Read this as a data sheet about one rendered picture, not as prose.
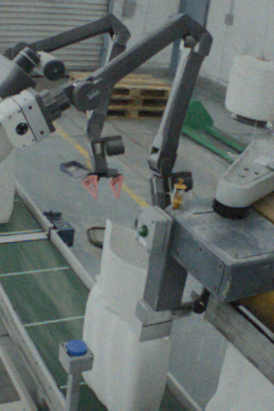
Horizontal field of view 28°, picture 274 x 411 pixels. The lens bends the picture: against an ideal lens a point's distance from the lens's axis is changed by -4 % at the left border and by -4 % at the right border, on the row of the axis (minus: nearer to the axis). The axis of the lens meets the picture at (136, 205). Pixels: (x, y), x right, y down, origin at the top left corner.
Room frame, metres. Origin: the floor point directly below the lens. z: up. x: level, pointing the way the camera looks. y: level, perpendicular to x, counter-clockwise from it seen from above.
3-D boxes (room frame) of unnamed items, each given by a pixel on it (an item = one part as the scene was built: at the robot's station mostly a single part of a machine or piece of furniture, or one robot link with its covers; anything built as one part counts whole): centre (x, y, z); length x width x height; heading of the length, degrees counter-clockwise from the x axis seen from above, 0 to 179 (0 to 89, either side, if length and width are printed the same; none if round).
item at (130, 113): (7.27, 0.42, 0.07); 1.20 x 0.82 x 0.14; 120
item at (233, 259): (1.17, -0.23, 1.21); 0.30 x 0.25 x 0.30; 32
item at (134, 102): (7.28, 0.41, 0.22); 1.21 x 0.84 x 0.14; 122
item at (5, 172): (3.02, 0.86, 0.74); 0.47 x 0.22 x 0.72; 30
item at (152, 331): (1.23, -0.09, 0.98); 0.09 x 0.05 x 0.05; 122
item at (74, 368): (1.25, 0.11, 0.81); 0.08 x 0.08 x 0.06; 32
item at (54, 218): (2.98, 0.46, 0.35); 0.30 x 0.15 x 0.15; 32
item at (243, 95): (1.52, -0.28, 1.61); 0.17 x 0.17 x 0.17
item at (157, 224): (1.19, -0.05, 1.28); 0.08 x 0.05 x 0.09; 32
